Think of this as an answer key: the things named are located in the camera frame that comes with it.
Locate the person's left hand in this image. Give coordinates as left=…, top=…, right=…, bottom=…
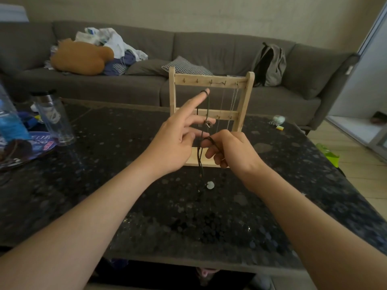
left=142, top=88, right=217, bottom=178

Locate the person's right hand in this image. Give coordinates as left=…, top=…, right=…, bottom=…
left=201, top=129, right=268, bottom=192

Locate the thin black wire necklace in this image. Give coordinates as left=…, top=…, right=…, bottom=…
left=196, top=89, right=216, bottom=148

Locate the silver chain necklace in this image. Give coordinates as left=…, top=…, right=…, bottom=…
left=227, top=83, right=240, bottom=130

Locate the wooden jewelry stand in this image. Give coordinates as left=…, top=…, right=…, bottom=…
left=169, top=66, right=255, bottom=168

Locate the silver pendant necklace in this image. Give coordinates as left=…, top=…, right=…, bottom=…
left=210, top=81, right=227, bottom=133

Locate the person's right forearm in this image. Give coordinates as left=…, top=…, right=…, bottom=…
left=245, top=169, right=387, bottom=290

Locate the person's left forearm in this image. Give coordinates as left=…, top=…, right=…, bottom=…
left=0, top=157, right=164, bottom=290

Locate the grey flat cushion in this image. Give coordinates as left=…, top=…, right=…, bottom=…
left=125, top=59, right=170, bottom=77

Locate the checkered pillow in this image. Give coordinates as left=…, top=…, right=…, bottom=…
left=162, top=56, right=214, bottom=76

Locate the green bag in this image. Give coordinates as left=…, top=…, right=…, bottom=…
left=316, top=143, right=340, bottom=168

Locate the grey backpack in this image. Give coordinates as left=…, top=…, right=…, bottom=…
left=251, top=42, right=287, bottom=87

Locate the blue crumpled garment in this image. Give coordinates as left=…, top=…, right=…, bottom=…
left=104, top=50, right=137, bottom=77

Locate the grey fabric sofa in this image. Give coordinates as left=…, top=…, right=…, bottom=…
left=0, top=21, right=360, bottom=130

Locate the clear plastic tumbler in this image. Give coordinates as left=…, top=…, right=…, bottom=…
left=30, top=90, right=75, bottom=146

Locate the white crumpled garment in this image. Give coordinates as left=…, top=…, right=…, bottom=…
left=75, top=27, right=149, bottom=61

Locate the pink item under table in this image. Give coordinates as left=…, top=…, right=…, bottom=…
left=196, top=267, right=220, bottom=284

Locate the blue printed packet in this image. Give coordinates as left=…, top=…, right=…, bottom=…
left=0, top=114, right=60, bottom=171

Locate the brown plush toy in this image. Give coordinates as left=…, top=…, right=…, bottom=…
left=50, top=39, right=115, bottom=76

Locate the blue plastic bottle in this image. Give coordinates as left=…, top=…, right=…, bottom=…
left=0, top=84, right=31, bottom=142

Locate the sliding glass door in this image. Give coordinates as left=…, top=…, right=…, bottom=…
left=326, top=0, right=387, bottom=162

